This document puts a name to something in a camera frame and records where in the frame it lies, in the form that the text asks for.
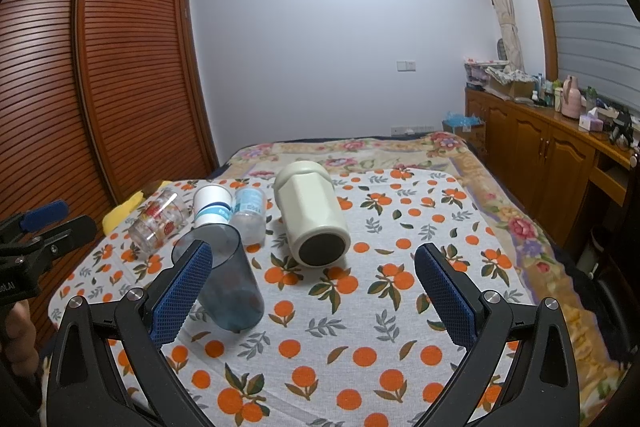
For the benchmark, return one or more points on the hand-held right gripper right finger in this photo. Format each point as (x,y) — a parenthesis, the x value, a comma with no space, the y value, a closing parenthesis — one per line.
(445,299)

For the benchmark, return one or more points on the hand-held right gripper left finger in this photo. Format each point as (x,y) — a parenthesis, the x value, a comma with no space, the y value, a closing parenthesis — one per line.
(179,299)

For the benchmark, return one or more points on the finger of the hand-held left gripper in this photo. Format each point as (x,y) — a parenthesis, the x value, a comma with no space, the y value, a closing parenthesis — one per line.
(45,213)
(67,234)

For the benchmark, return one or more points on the cream faceted cup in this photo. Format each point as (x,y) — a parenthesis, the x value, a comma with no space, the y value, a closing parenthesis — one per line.
(312,212)

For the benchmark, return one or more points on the blue-grey translucent cup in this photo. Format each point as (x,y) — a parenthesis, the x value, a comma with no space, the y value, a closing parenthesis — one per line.
(235,287)

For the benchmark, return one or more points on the fruit print glass cup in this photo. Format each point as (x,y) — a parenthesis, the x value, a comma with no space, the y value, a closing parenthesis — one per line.
(156,222)

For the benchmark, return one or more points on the white paper cup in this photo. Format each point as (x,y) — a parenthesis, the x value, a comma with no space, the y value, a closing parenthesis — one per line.
(212,203)

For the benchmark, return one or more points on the person's left hand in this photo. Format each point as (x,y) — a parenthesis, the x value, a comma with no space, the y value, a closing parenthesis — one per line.
(20,339)

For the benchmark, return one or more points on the yellow cloth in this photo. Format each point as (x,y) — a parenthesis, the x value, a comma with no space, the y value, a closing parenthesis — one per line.
(117,214)

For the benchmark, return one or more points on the orange print white cloth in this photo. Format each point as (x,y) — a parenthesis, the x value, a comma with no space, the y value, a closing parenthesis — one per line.
(350,332)

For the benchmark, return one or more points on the clear plastic bottle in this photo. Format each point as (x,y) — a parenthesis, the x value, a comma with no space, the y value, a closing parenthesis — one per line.
(248,212)

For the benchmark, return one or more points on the floral blanket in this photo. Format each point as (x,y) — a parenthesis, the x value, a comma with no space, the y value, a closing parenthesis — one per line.
(500,187)

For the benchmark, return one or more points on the dark chair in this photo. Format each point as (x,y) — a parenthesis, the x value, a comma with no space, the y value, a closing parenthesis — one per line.
(600,297)

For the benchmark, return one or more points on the wooden cabinet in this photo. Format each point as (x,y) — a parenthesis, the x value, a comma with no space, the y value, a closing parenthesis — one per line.
(530,147)

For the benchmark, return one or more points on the wooden slatted wardrobe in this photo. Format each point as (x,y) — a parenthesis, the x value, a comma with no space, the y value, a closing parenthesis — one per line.
(125,57)

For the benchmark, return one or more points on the box with blue bag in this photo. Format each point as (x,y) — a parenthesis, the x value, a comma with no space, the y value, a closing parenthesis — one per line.
(462,124)

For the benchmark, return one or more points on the cardboard box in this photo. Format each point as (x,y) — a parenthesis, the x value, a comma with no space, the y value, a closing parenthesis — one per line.
(510,86)

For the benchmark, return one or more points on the pink basket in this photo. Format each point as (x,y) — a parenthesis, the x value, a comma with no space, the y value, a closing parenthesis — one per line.
(477,71)

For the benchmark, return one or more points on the tissue box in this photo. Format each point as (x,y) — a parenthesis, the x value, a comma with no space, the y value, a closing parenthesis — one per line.
(591,121)

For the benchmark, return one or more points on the pink thermos jug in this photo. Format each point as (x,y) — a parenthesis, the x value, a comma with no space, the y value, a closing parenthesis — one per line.
(570,99)

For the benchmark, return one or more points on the black device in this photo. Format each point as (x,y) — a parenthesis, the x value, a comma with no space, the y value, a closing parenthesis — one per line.
(620,127)

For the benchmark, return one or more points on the window blinds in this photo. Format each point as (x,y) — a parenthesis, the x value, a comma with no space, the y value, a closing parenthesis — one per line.
(590,17)

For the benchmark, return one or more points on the wall socket strip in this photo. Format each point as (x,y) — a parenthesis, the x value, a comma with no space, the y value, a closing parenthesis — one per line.
(412,129)

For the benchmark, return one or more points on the wall switch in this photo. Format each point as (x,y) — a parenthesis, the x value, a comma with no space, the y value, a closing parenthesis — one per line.
(405,66)

